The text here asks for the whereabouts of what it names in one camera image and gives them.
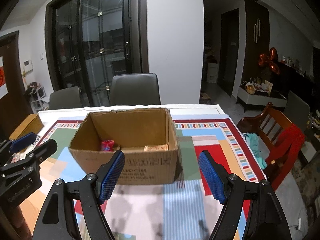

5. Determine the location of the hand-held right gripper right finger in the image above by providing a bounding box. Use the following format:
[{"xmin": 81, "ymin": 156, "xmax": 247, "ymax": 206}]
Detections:
[{"xmin": 199, "ymin": 150, "xmax": 292, "ymax": 240}]

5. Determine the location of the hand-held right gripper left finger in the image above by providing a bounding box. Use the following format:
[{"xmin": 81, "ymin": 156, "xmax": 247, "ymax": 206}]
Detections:
[{"xmin": 32, "ymin": 150, "xmax": 125, "ymax": 240}]

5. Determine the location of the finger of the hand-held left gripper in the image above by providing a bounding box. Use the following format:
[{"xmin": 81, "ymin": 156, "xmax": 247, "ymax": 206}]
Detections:
[
  {"xmin": 0, "ymin": 139, "xmax": 57, "ymax": 173},
  {"xmin": 0, "ymin": 132, "xmax": 37, "ymax": 156}
]

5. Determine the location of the pink snack packet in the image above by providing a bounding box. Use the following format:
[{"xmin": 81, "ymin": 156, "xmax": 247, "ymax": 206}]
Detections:
[{"xmin": 101, "ymin": 140, "xmax": 115, "ymax": 152}]

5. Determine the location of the brown cardboard box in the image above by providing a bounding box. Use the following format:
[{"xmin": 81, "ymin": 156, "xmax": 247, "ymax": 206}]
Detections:
[{"xmin": 69, "ymin": 107, "xmax": 179, "ymax": 185}]

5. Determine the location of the golden brown snack packet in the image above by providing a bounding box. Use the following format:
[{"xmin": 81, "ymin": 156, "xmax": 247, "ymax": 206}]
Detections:
[{"xmin": 144, "ymin": 144, "xmax": 168, "ymax": 152}]

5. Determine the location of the woven rattan lidded box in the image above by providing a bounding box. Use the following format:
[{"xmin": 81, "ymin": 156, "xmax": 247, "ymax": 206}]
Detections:
[{"xmin": 9, "ymin": 114, "xmax": 45, "ymax": 140}]

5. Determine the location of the white shoe rack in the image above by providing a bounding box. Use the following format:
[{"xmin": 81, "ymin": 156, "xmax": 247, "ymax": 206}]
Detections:
[{"xmin": 26, "ymin": 82, "xmax": 49, "ymax": 114}]

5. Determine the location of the colourful geometric tablecloth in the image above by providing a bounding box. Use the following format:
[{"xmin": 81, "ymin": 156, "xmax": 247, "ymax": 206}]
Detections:
[{"xmin": 15, "ymin": 115, "xmax": 268, "ymax": 240}]

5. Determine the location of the dark wooden door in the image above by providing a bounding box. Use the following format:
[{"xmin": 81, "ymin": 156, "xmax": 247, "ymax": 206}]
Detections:
[{"xmin": 0, "ymin": 31, "xmax": 33, "ymax": 140}]

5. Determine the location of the teal cloth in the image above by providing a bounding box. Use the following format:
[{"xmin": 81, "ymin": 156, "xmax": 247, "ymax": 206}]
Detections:
[{"xmin": 241, "ymin": 132, "xmax": 268, "ymax": 169}]

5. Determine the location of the grey dining chair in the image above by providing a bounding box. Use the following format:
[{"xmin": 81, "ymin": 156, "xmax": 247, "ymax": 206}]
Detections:
[
  {"xmin": 49, "ymin": 86, "xmax": 83, "ymax": 110},
  {"xmin": 284, "ymin": 91, "xmax": 310, "ymax": 130},
  {"xmin": 110, "ymin": 73, "xmax": 162, "ymax": 105}
]

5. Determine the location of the red door poster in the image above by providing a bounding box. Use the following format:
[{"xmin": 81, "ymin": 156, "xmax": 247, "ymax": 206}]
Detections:
[{"xmin": 0, "ymin": 56, "xmax": 8, "ymax": 99}]

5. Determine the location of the wooden chair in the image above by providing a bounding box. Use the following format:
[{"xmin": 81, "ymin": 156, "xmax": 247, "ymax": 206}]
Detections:
[{"xmin": 236, "ymin": 102, "xmax": 305, "ymax": 190}]

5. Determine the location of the red cloth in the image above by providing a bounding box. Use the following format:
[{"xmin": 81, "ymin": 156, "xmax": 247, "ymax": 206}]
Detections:
[{"xmin": 265, "ymin": 124, "xmax": 306, "ymax": 165}]

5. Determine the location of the white low cabinet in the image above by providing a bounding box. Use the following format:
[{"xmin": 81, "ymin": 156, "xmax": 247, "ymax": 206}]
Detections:
[{"xmin": 236, "ymin": 85, "xmax": 288, "ymax": 113}]

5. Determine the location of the white carton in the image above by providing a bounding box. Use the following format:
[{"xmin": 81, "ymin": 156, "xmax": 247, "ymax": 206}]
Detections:
[{"xmin": 206, "ymin": 62, "xmax": 218, "ymax": 83}]

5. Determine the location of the glass sliding door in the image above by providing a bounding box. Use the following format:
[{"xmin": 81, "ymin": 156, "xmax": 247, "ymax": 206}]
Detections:
[{"xmin": 45, "ymin": 0, "xmax": 148, "ymax": 107}]

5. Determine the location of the dark tall cabinet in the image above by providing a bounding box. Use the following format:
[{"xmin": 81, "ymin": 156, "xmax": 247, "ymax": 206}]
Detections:
[{"xmin": 244, "ymin": 0, "xmax": 270, "ymax": 85}]

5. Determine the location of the red foil balloon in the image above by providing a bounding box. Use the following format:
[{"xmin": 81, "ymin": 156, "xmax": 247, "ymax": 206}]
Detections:
[{"xmin": 258, "ymin": 47, "xmax": 281, "ymax": 75}]

